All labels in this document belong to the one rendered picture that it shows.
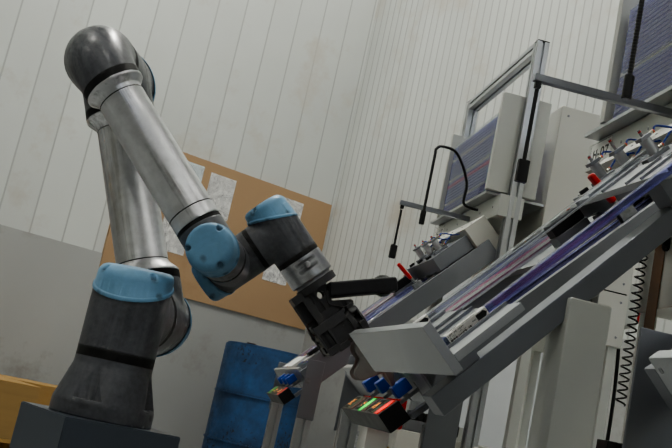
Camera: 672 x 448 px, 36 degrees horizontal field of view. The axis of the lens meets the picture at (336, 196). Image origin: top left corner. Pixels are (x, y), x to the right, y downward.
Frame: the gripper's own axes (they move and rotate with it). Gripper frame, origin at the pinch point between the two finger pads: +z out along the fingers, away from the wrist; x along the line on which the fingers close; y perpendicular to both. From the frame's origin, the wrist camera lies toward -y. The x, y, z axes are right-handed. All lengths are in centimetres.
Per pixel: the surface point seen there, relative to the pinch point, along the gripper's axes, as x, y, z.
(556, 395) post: 40.2, -8.9, 8.8
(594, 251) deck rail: 10.0, -37.3, 1.3
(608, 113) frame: -47, -84, -14
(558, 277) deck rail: 10.0, -29.6, 1.3
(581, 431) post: 40.0, -9.0, 14.4
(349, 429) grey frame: -61, 4, 12
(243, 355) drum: -475, -16, -3
